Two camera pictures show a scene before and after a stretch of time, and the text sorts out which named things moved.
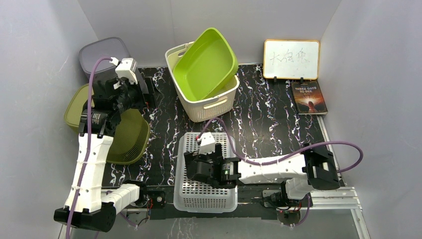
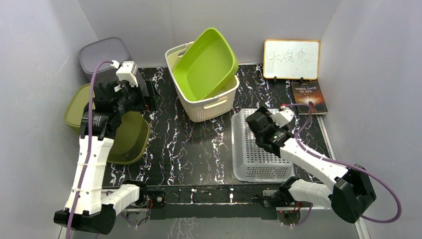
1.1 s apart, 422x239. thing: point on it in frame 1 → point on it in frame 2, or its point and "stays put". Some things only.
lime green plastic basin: (207, 63) stays put
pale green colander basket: (192, 196) → (251, 163)
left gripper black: (149, 102) stays put
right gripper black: (193, 155) → (267, 114)
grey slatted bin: (113, 47) stays put
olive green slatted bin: (131, 142) stays put
